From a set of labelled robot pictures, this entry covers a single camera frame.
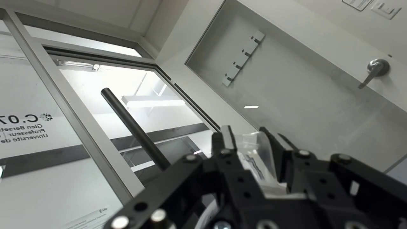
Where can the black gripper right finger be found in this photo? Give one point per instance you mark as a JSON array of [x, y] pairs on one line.
[[305, 169]]

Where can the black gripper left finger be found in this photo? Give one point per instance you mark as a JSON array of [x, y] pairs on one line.
[[224, 169]]

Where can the white door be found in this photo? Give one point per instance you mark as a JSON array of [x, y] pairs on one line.
[[296, 105]]

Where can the black stand pole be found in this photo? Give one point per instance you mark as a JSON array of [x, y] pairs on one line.
[[135, 127]]

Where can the white notched door bracket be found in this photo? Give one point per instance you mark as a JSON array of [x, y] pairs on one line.
[[243, 57]]

